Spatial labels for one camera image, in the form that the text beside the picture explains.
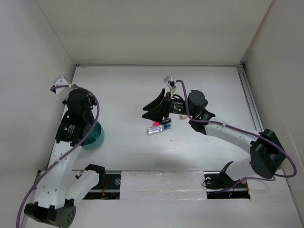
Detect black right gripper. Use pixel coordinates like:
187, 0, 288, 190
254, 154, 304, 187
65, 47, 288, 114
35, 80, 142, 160
142, 88, 196, 123

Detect black blue yellow marker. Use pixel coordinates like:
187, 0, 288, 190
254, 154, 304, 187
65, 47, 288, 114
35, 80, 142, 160
161, 118, 171, 124

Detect teal plastic cup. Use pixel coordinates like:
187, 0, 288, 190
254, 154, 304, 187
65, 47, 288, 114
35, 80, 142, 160
83, 122, 105, 150

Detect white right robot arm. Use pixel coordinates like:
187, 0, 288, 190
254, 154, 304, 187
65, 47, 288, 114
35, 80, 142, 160
142, 89, 286, 190

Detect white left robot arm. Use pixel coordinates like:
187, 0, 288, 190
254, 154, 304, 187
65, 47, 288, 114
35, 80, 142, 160
23, 85, 106, 228

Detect clear blue-tipped pen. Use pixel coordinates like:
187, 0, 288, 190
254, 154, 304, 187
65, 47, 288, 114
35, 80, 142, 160
147, 124, 171, 135

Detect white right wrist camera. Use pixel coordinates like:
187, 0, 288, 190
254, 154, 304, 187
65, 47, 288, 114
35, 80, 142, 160
164, 76, 176, 95

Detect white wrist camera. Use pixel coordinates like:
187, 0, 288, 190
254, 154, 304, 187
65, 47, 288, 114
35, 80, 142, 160
164, 76, 176, 95
50, 76, 71, 95

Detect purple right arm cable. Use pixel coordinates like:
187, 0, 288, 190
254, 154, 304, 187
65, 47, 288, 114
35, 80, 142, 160
175, 80, 297, 179

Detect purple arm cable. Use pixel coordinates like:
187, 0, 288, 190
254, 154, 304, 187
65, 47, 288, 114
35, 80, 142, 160
175, 80, 297, 179
15, 84, 100, 228

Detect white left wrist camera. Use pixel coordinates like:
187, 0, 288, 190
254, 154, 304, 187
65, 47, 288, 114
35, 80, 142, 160
50, 76, 71, 95

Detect aluminium rail right edge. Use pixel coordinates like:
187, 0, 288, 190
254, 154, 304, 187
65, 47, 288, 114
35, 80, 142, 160
237, 62, 264, 131

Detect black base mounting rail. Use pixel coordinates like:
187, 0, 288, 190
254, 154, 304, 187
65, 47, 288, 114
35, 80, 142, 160
84, 171, 250, 201

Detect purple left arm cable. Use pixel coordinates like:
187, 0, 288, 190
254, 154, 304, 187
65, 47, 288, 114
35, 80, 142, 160
15, 84, 100, 228

